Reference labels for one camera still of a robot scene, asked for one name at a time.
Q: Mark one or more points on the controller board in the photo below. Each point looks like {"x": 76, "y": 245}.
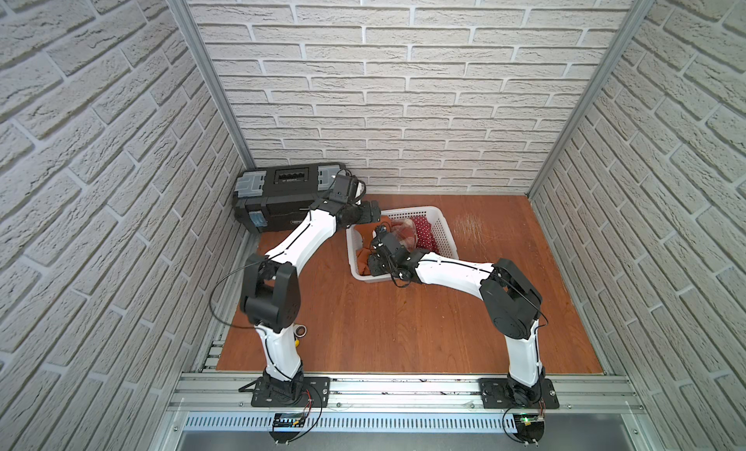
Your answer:
{"x": 529, "y": 429}
{"x": 288, "y": 426}

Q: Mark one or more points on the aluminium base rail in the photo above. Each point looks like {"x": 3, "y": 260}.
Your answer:
{"x": 437, "y": 393}

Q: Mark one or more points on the orange brown skirt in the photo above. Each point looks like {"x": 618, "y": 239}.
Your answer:
{"x": 366, "y": 231}

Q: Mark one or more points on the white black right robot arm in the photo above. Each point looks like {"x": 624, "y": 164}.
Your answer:
{"x": 512, "y": 302}

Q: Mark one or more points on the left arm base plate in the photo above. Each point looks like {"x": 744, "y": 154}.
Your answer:
{"x": 271, "y": 392}

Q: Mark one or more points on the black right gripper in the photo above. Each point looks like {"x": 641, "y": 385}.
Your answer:
{"x": 374, "y": 265}

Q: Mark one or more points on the red plaid skirt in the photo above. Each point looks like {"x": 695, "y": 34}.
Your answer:
{"x": 405, "y": 231}

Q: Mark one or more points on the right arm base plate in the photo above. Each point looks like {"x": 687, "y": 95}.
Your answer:
{"x": 505, "y": 392}

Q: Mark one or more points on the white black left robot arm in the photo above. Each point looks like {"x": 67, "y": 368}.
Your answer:
{"x": 270, "y": 295}

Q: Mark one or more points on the right controller board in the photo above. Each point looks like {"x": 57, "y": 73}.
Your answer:
{"x": 529, "y": 429}

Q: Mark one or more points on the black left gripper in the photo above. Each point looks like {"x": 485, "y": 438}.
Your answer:
{"x": 366, "y": 212}

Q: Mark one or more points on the white plastic basket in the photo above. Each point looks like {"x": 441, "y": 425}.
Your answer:
{"x": 439, "y": 227}

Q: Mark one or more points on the black plastic toolbox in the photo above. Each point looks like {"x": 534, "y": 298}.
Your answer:
{"x": 278, "y": 198}

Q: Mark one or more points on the left controller board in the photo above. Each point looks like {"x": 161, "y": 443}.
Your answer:
{"x": 288, "y": 426}

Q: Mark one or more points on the red polka dot skirt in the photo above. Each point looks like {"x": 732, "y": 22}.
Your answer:
{"x": 425, "y": 236}

